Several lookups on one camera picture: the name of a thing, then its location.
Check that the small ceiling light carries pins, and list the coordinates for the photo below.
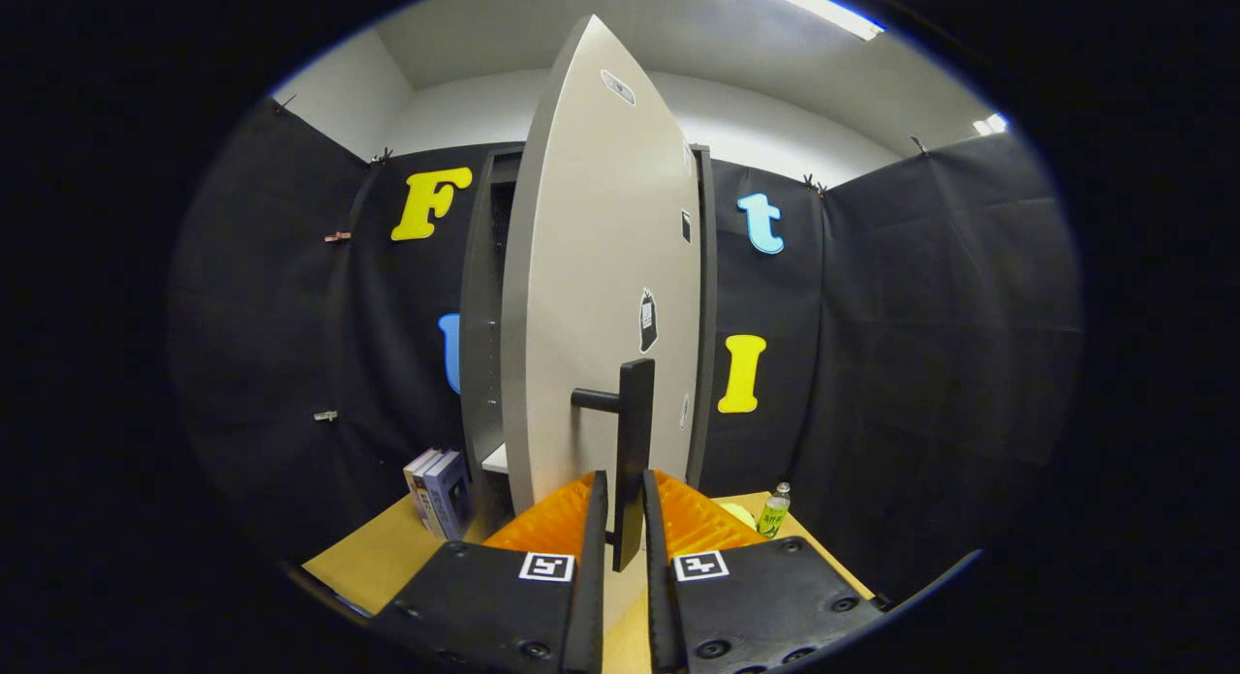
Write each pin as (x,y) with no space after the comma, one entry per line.
(990,124)

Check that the yellow plush pad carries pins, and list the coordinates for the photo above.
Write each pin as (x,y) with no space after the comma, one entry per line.
(739,514)

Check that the white cabinet shelf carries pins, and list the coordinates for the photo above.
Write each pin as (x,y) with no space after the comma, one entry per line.
(496,459)

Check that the green labelled bottle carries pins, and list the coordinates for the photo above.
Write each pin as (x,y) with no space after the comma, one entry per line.
(772,514)

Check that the grey shoe cabinet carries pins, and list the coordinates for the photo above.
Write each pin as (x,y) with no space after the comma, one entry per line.
(480,316)

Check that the black clip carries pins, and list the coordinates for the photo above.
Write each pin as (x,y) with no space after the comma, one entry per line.
(383,156)
(918,146)
(283,103)
(812,183)

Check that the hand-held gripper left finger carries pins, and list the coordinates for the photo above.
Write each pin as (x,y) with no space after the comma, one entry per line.
(591,597)

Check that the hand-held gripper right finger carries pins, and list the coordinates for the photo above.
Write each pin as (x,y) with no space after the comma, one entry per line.
(659,606)

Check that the black backdrop cloth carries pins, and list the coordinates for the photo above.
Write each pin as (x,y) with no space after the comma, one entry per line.
(920,364)

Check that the long ceiling light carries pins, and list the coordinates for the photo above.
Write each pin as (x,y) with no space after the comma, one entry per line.
(814,6)

